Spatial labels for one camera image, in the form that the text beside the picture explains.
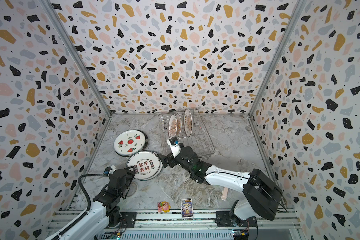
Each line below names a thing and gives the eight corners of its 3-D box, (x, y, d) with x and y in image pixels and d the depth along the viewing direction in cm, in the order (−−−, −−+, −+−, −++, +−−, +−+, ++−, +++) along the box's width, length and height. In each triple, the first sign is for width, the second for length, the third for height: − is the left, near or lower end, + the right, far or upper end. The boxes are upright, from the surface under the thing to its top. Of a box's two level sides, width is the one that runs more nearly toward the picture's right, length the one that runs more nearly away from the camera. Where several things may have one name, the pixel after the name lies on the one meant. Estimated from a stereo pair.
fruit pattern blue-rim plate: (111, 156, 98) (109, 153, 96) (120, 132, 112) (118, 129, 109) (144, 156, 99) (143, 154, 96) (149, 132, 112) (148, 129, 109)
